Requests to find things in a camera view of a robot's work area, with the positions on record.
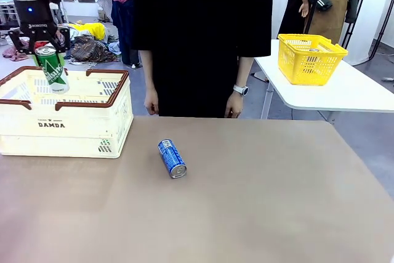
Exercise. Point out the grey background work table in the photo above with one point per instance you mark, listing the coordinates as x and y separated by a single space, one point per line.
6 3

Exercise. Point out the black stand pole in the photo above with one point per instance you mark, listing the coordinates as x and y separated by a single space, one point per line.
347 33
381 26

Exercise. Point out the mauve cloth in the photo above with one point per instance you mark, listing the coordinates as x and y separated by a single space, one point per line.
10 53

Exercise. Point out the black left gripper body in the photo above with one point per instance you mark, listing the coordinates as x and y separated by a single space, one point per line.
34 16

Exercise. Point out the dark navy hanging trousers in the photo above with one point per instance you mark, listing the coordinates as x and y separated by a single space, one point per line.
124 29

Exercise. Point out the person's left forearm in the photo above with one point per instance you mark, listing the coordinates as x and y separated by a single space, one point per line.
243 70

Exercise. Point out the brown patterned cloth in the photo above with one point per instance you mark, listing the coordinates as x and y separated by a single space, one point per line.
89 50

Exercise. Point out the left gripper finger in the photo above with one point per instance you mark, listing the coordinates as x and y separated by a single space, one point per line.
17 41
63 41

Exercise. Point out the person's left hand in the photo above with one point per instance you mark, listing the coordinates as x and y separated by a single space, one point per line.
234 107

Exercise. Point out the yellow plastic basket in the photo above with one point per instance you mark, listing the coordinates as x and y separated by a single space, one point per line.
307 69

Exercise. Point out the person's black clothed body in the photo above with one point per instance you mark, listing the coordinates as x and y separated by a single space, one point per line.
203 44

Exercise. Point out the black hanging garment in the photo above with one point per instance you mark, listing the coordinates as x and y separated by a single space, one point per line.
292 16

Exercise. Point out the brown leather apron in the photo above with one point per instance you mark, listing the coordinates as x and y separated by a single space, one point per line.
335 4

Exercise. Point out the cream plastic shopping basket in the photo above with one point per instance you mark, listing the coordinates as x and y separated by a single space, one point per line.
61 139

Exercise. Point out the light blue cloth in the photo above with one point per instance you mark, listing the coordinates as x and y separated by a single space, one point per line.
114 48

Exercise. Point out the person's right forearm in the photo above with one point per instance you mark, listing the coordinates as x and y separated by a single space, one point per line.
149 69

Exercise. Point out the yellow garment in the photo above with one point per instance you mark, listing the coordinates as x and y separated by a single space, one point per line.
94 29

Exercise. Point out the white wrist watch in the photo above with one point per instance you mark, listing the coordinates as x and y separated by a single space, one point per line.
240 89

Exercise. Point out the white side table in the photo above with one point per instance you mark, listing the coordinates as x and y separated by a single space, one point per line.
354 93

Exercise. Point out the person's right hand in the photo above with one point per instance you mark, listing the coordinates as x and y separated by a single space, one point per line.
151 103

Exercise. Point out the small grey object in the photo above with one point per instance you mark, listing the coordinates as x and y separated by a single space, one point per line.
388 79

